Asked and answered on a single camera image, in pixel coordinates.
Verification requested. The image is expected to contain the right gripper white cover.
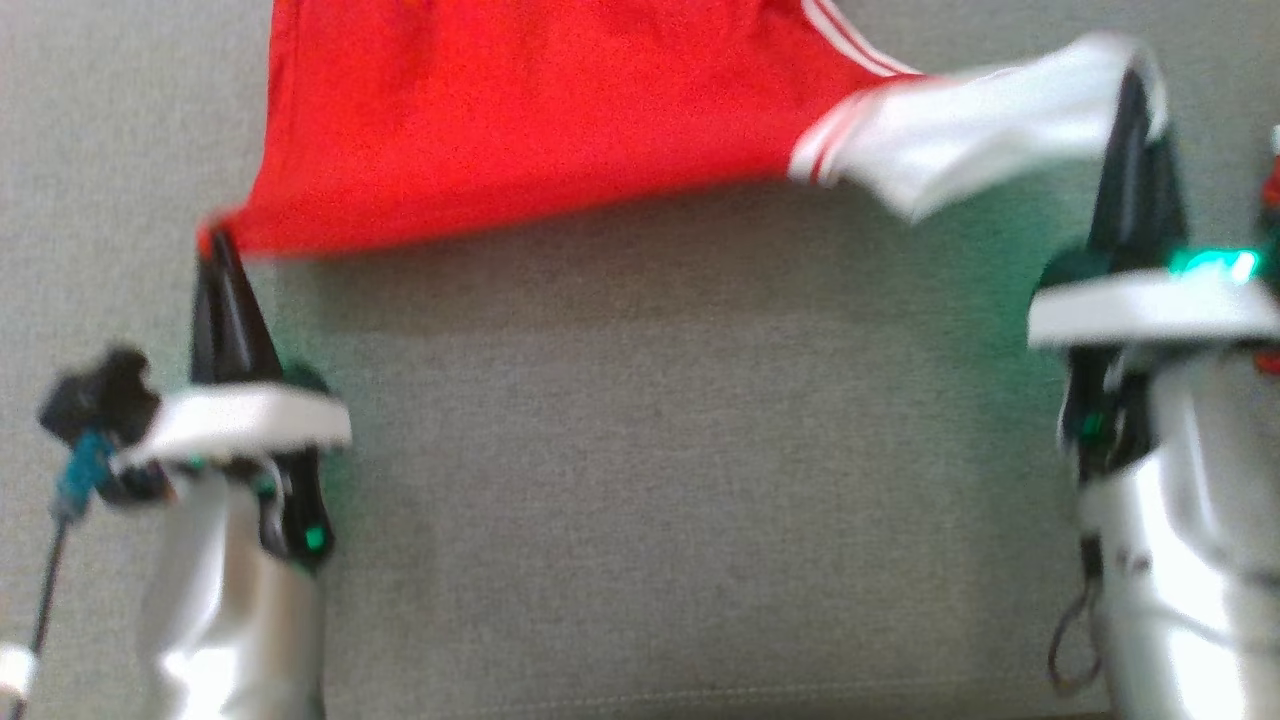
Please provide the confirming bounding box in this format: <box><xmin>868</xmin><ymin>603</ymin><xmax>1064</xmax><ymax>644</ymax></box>
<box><xmin>1027</xmin><ymin>68</ymin><xmax>1280</xmax><ymax>482</ymax></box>

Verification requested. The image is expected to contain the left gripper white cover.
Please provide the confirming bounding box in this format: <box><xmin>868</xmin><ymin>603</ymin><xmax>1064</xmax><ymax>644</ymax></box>
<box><xmin>108</xmin><ymin>228</ymin><xmax>354</xmax><ymax>577</ymax></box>

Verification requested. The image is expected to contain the red and white jersey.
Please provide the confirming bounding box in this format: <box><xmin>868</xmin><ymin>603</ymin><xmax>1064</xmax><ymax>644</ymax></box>
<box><xmin>198</xmin><ymin>0</ymin><xmax>1169</xmax><ymax>259</ymax></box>

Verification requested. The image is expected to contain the grey fabric sofa seat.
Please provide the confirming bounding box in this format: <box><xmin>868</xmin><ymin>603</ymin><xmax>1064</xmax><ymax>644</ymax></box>
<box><xmin>0</xmin><ymin>0</ymin><xmax>1280</xmax><ymax>720</ymax></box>

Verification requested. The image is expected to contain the white cable label tag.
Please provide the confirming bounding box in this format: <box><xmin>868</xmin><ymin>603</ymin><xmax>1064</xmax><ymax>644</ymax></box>
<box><xmin>0</xmin><ymin>644</ymin><xmax>38</xmax><ymax>702</ymax></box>

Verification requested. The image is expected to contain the thin black cable loop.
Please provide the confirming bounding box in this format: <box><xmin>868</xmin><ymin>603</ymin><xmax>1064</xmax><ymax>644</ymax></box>
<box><xmin>1047</xmin><ymin>538</ymin><xmax>1107</xmax><ymax>697</ymax></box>

